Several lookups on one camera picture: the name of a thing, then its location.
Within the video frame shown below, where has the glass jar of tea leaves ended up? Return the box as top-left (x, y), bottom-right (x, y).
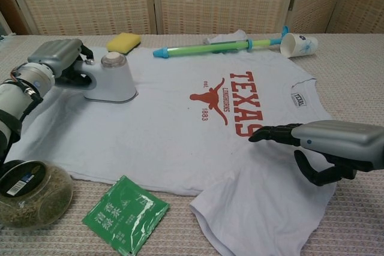
top-left (0, 159), bottom-right (74, 230)

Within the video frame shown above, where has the white steam iron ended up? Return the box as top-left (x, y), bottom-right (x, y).
top-left (74, 52), bottom-right (139, 104)

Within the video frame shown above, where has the white paper cup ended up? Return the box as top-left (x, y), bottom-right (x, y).
top-left (280, 33), bottom-right (319, 59)

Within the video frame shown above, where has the green tea packet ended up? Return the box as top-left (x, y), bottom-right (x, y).
top-left (82, 174), bottom-right (170, 253)

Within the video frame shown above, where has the woven folding screen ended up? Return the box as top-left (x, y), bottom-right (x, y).
top-left (0, 0), bottom-right (384, 35)

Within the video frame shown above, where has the yellow green scrub sponge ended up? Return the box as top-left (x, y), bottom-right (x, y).
top-left (106, 32), bottom-right (142, 55)

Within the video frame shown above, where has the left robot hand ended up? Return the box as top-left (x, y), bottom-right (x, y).
top-left (27, 38), bottom-right (94, 89)

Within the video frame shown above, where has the beige woven tablecloth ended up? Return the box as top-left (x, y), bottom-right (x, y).
top-left (0, 32), bottom-right (384, 256)

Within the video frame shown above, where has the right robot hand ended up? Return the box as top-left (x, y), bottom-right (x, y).
top-left (248, 119), bottom-right (384, 187)

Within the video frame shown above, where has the white Texas Longhorns T-shirt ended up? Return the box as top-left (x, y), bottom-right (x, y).
top-left (5, 29), bottom-right (344, 249)

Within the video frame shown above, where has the green blue water pump toy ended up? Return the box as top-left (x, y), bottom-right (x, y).
top-left (152, 26), bottom-right (290, 59)

